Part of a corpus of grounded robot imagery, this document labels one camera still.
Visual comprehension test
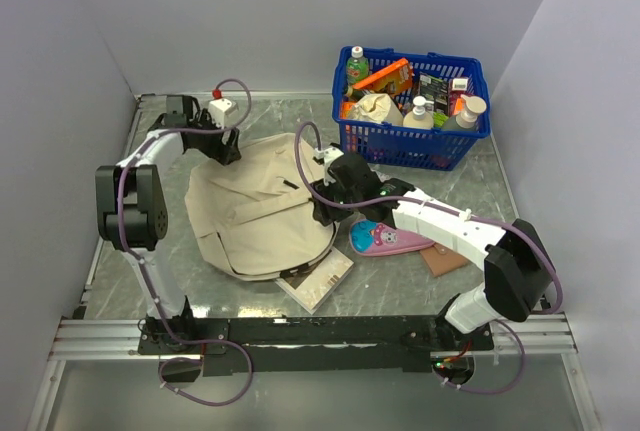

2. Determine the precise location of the dark snack packet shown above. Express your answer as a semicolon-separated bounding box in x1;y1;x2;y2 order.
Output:
417;73;449;115

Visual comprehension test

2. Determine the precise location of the coffee cover book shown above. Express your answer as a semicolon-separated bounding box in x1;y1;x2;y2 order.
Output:
275;248;354;314

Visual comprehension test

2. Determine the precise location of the grey pump bottle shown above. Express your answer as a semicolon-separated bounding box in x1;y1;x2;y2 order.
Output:
441;94;487;132

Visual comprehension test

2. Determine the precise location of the beige crumpled paper bag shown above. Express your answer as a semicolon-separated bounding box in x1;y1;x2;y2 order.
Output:
345;94;403;126

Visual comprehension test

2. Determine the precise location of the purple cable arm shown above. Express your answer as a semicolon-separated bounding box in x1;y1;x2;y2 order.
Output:
115;78;255;407
293;121;564;314

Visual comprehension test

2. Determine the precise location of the aluminium frame rail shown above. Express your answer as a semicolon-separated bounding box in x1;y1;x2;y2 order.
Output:
49;314;577;361

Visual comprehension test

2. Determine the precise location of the beige canvas backpack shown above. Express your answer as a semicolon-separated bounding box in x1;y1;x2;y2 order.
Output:
185;133;339;281

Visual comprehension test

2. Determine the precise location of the cream pump bottle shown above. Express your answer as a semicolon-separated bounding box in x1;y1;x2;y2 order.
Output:
403;96;434;130

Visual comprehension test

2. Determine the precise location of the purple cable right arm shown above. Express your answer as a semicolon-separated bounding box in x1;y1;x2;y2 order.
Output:
293;121;564;314

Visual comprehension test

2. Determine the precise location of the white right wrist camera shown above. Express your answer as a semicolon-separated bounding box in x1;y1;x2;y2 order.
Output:
313;145;344;186

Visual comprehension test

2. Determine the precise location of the green tea bottle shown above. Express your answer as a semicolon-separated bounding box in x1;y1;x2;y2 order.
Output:
346;46;370;85

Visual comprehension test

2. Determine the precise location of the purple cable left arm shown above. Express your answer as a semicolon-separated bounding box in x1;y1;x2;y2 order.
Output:
115;78;255;407

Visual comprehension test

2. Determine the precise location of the brown leather wallet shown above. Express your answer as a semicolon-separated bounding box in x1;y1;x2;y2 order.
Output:
419;244;468;277

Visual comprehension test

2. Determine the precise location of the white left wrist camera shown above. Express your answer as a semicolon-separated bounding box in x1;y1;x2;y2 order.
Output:
207;98;238;129

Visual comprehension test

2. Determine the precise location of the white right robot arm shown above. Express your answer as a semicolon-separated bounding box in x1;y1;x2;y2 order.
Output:
308;147;559;349

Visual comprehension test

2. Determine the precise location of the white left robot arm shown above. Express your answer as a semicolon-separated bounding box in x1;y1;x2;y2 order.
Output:
95;89;241;353

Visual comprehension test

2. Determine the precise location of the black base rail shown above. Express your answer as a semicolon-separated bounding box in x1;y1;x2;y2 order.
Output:
137;315;494;377

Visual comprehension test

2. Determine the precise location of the orange snack box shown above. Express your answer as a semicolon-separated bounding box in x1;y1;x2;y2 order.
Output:
343;58;413;100

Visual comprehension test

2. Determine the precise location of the pink blue pencil case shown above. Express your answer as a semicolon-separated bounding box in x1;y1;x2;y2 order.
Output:
349;219;435;257

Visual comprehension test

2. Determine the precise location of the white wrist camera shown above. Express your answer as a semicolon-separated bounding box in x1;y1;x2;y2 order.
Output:
313;145;344;186
207;98;238;129

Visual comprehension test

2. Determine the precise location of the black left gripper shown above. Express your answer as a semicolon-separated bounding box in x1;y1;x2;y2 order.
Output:
193;109;240;165

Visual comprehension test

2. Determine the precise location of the blue plastic basket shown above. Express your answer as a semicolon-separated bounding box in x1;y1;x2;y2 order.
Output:
332;46;491;171

